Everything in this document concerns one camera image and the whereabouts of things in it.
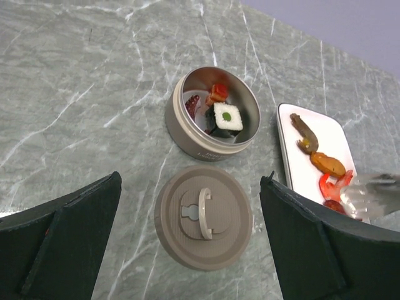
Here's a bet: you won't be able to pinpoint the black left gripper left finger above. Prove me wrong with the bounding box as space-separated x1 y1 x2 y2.
1 172 121 299

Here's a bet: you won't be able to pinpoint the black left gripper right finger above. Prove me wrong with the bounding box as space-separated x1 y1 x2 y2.
260 176 399 299

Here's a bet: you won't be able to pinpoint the red cooked shrimp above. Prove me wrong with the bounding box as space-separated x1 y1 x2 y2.
319 170 353 203

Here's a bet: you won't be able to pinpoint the steel serving tongs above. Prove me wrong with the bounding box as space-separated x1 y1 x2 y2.
339 173 399 219

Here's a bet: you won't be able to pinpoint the sushi roll piece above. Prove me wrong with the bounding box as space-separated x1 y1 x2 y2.
205 102 244 138

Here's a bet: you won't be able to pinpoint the dark red octopus tentacle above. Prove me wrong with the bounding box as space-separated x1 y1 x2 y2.
185 94 201 121

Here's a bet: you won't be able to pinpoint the brown round lunch box lid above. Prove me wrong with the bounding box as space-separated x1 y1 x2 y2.
154 165 253 271

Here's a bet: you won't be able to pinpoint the round steel lunch box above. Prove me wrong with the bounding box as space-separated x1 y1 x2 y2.
165 67 261 161

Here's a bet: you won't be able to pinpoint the orange fried food piece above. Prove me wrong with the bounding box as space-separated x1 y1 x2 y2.
310 152 346 178

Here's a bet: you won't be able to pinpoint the grey raw shrimp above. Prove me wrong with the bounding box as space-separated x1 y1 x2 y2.
290 113 319 155

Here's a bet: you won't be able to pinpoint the white rectangular plate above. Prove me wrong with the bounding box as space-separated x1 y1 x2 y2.
277 103 357 205

